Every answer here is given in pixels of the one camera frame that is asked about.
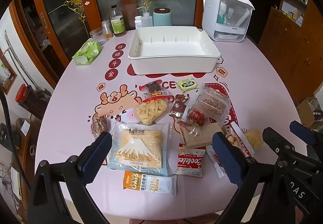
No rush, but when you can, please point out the wooden picture frame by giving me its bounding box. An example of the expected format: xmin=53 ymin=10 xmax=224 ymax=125
xmin=0 ymin=48 xmax=18 ymax=95

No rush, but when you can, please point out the black cable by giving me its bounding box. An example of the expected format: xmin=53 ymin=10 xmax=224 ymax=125
xmin=0 ymin=88 xmax=24 ymax=186

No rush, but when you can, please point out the clear bag of yellow crackers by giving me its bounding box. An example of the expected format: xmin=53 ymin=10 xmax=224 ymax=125
xmin=133 ymin=95 xmax=169 ymax=125

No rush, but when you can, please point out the large pale blue bread packet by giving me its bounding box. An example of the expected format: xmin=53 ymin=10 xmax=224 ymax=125
xmin=107 ymin=122 xmax=169 ymax=176

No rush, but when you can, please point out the orange and white oat bar packet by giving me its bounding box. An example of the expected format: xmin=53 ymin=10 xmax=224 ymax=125
xmin=123 ymin=170 xmax=178 ymax=196

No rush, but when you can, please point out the pink printed tablecloth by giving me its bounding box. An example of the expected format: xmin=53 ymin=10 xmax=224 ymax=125
xmin=42 ymin=28 xmax=303 ymax=222

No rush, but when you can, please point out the green tissue pack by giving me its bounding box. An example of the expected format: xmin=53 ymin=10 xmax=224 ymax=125
xmin=72 ymin=38 xmax=101 ymax=66

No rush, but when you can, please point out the white and red cookie packet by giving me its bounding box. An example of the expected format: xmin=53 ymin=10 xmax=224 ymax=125
xmin=177 ymin=143 xmax=207 ymax=176

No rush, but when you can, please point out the small jar with metal lid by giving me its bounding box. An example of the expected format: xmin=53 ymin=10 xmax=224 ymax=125
xmin=101 ymin=20 xmax=113 ymax=39

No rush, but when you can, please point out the red-lidded jar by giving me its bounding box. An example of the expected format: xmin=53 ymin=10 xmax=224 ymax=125
xmin=16 ymin=84 xmax=44 ymax=119

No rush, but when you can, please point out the small packet with orange label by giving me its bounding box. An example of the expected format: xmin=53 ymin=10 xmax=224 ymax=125
xmin=144 ymin=90 xmax=170 ymax=98

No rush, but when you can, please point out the clear packet of brown nuts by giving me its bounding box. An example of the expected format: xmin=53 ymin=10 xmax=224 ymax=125
xmin=91 ymin=115 xmax=111 ymax=138

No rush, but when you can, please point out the silver metal rod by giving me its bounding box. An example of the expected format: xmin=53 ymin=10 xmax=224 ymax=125
xmin=4 ymin=31 xmax=38 ymax=88

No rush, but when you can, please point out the clear squeeze wash bottle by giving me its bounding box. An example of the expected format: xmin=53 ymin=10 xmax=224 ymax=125
xmin=137 ymin=7 xmax=153 ymax=29

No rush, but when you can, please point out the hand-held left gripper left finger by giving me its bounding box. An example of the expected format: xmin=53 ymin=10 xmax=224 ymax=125
xmin=26 ymin=132 xmax=113 ymax=224

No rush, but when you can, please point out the silver door handle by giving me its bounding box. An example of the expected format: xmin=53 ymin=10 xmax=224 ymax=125
xmin=40 ymin=13 xmax=48 ymax=35

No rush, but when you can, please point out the beige wafer packet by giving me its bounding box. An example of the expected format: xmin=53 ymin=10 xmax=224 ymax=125
xmin=178 ymin=120 xmax=224 ymax=150

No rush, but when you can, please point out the red candy packet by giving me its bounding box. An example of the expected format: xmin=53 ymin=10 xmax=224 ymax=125
xmin=185 ymin=109 xmax=210 ymax=127

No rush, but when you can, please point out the glass bottle with green label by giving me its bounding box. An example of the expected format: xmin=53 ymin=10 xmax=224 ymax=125
xmin=110 ymin=5 xmax=126 ymax=37

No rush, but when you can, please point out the ribbed glass tumbler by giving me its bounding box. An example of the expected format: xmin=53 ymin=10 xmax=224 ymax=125
xmin=89 ymin=27 xmax=108 ymax=46

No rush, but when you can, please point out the dark purple snack packet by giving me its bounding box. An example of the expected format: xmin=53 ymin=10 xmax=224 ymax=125
xmin=138 ymin=80 xmax=162 ymax=92

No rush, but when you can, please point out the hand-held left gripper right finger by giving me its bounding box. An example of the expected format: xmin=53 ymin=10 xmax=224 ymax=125
xmin=211 ymin=132 xmax=301 ymax=224

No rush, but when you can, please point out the teal canister with brown lid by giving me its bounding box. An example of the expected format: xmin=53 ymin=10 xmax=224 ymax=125
xmin=153 ymin=7 xmax=172 ymax=27

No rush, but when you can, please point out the dark glass jar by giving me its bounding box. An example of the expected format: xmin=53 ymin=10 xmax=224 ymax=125
xmin=25 ymin=143 xmax=38 ymax=157

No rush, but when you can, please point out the long white red-edged packet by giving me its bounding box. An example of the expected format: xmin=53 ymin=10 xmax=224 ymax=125
xmin=206 ymin=122 xmax=254 ymax=179

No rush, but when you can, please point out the wooden cabinet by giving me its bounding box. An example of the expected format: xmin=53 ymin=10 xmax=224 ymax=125
xmin=257 ymin=7 xmax=323 ymax=103

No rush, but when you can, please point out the pale round pastry packet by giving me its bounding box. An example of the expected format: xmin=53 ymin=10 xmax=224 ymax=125
xmin=242 ymin=128 xmax=264 ymax=150

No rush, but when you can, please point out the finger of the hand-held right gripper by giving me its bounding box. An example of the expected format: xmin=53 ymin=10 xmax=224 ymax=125
xmin=290 ymin=120 xmax=323 ymax=161
xmin=262 ymin=127 xmax=308 ymax=164

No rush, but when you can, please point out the white water dispenser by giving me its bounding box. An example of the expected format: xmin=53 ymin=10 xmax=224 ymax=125
xmin=201 ymin=0 xmax=255 ymax=43

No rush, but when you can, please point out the dark red snowflake packet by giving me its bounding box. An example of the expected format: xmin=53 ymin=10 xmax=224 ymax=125
xmin=168 ymin=94 xmax=190 ymax=119

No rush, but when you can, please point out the green snack packet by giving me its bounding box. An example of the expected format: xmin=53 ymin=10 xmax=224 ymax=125
xmin=176 ymin=78 xmax=200 ymax=93

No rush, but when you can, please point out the clear packet with brown cake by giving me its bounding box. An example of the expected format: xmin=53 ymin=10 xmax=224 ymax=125
xmin=192 ymin=85 xmax=231 ymax=123

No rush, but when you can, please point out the white plastic storage bin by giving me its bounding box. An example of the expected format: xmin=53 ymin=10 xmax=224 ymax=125
xmin=127 ymin=25 xmax=219 ymax=75

